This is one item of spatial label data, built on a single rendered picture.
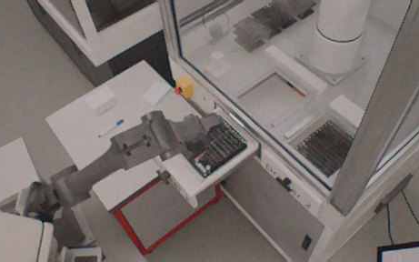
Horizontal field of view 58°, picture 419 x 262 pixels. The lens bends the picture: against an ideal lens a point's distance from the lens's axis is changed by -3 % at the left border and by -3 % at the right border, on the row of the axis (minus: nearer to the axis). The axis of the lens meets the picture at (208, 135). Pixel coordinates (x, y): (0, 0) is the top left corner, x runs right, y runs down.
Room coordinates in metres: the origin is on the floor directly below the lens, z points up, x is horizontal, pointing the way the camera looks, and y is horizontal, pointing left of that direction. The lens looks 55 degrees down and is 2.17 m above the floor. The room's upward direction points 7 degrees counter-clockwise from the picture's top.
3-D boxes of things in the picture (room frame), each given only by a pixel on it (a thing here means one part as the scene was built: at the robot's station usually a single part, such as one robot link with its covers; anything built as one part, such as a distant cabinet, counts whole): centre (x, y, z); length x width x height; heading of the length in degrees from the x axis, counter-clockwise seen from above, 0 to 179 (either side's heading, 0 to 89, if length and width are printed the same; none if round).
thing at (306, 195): (0.64, -0.28, 0.87); 0.29 x 0.02 x 0.11; 33
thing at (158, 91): (1.25, 0.23, 0.77); 0.13 x 0.09 x 0.02; 139
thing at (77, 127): (1.09, 0.37, 0.38); 0.62 x 0.58 x 0.76; 33
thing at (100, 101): (1.23, 0.49, 0.79); 0.13 x 0.09 x 0.05; 123
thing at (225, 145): (0.84, -0.01, 0.87); 0.22 x 0.18 x 0.06; 123
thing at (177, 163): (0.85, -0.02, 0.86); 0.40 x 0.26 x 0.06; 123
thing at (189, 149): (0.75, 0.06, 1.06); 0.10 x 0.07 x 0.07; 123
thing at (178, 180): (0.73, 0.16, 0.87); 0.29 x 0.02 x 0.11; 33
